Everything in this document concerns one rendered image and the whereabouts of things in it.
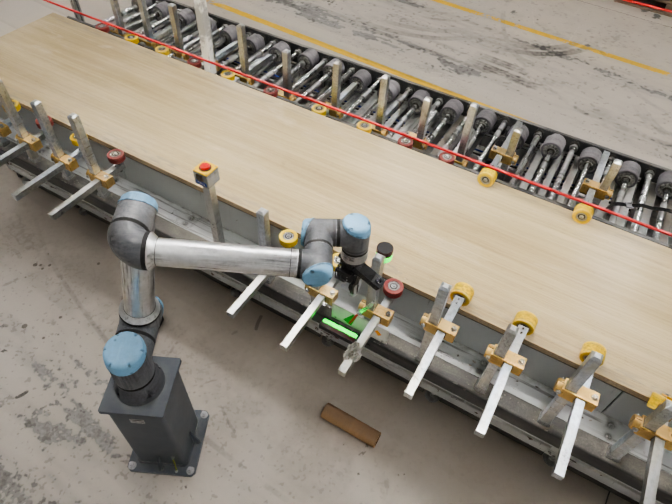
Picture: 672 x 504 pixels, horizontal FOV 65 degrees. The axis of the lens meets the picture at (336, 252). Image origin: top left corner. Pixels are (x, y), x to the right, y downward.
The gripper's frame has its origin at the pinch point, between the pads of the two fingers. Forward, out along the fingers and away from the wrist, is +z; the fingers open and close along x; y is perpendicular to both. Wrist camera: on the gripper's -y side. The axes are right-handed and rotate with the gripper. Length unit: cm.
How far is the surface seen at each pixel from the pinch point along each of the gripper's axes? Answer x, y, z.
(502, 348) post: -6, -54, -1
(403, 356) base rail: -4.2, -22.1, 31.4
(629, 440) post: -6, -103, 15
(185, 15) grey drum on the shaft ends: -157, 219, 17
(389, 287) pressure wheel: -17.3, -6.7, 10.9
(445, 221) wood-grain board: -64, -11, 11
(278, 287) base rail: -6, 40, 31
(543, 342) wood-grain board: -25, -67, 11
